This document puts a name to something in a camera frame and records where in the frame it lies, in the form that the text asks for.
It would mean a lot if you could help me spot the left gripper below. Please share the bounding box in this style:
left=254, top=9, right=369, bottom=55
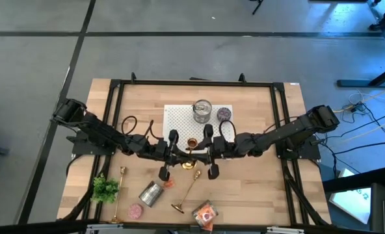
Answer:
left=143, top=129, right=195, bottom=182

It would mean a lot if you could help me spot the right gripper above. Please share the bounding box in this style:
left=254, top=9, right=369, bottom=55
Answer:
left=185, top=124, right=245, bottom=180

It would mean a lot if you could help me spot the clear glass jar candle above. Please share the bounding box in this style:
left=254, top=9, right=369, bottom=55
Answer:
left=192, top=99, right=213, bottom=124

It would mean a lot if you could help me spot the floral patterned round tin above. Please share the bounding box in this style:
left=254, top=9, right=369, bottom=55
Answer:
left=216, top=107, right=232, bottom=123

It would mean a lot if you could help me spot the silver lidded candle jar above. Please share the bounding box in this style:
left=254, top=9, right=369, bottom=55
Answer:
left=138, top=181, right=165, bottom=208

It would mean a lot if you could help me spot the tall gold candlestick holder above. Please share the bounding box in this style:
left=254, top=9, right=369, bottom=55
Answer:
left=110, top=166, right=127, bottom=225

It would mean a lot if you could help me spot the pink round candle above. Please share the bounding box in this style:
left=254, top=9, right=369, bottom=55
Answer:
left=127, top=203, right=144, bottom=220

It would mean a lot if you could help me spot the white perforated shelf riser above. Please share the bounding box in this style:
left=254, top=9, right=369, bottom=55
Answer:
left=161, top=103, right=237, bottom=153

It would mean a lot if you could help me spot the green artificial plant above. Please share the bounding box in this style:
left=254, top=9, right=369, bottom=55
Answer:
left=90, top=174, right=120, bottom=205

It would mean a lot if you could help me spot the black bar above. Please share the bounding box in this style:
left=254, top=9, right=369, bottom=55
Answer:
left=322, top=167, right=385, bottom=193

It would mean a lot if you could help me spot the white panel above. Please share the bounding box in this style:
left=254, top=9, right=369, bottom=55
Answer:
left=328, top=168, right=373, bottom=225

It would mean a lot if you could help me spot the black stand foot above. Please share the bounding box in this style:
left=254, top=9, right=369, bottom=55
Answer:
left=248, top=0, right=265, bottom=16

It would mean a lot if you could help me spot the black crossbeam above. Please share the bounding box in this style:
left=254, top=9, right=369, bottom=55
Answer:
left=0, top=219, right=385, bottom=234

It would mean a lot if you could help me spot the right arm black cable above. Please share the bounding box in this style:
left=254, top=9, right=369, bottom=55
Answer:
left=218, top=118, right=238, bottom=144

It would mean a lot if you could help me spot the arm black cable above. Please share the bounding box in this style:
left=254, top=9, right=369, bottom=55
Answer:
left=218, top=118, right=238, bottom=144
left=120, top=114, right=163, bottom=141

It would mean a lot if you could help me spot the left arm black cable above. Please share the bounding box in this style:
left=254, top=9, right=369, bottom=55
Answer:
left=120, top=114, right=163, bottom=141

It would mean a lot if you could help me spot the black aluminium table frame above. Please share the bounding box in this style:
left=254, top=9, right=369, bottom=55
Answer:
left=57, top=71, right=332, bottom=228

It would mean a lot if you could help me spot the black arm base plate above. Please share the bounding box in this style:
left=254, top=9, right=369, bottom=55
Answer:
left=275, top=135, right=322, bottom=160
left=66, top=129, right=117, bottom=156

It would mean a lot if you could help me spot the black desk frame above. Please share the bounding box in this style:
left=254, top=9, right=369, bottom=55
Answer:
left=337, top=0, right=385, bottom=88

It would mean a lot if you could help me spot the beige cord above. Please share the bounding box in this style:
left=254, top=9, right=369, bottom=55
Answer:
left=338, top=83, right=385, bottom=113
left=341, top=114, right=385, bottom=143

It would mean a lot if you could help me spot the black floor cable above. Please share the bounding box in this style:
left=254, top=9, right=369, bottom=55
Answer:
left=334, top=141, right=385, bottom=156

